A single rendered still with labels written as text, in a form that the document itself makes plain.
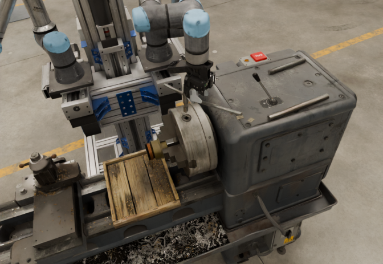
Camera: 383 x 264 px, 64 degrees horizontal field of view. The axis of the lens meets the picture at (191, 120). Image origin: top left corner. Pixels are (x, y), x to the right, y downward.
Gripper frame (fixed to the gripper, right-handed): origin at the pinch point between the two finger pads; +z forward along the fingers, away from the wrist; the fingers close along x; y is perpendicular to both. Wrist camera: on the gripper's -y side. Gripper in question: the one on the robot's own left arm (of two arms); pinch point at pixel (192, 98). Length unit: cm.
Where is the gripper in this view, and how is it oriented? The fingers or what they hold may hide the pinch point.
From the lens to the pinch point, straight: 114.7
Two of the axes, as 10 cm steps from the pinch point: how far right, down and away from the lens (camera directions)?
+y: 8.1, 4.4, -3.8
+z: 0.2, 6.3, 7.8
